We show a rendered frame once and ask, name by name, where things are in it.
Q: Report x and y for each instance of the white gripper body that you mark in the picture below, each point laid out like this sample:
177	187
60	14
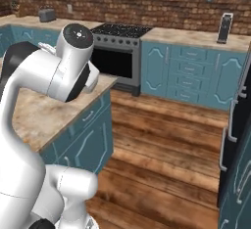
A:
93	76

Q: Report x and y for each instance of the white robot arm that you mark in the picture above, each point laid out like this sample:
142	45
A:
23	148

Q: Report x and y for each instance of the teal island drawer front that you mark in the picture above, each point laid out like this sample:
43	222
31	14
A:
93	109

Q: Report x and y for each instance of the black and grey range cooker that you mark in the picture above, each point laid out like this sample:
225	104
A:
116	52

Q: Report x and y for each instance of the teal island cupboard door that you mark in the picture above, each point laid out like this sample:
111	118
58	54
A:
88	148

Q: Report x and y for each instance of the grey toaster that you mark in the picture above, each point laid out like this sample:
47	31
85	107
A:
47	15

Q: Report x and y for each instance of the teal base cupboards with drawers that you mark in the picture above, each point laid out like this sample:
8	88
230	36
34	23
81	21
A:
192	73

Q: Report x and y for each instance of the dark small potted plant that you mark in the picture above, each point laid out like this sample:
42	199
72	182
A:
14	7

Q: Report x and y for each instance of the black and white upright appliance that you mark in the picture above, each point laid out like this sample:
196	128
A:
225	27

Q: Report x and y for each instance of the white wall socket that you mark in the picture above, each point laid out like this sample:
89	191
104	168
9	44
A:
69	9

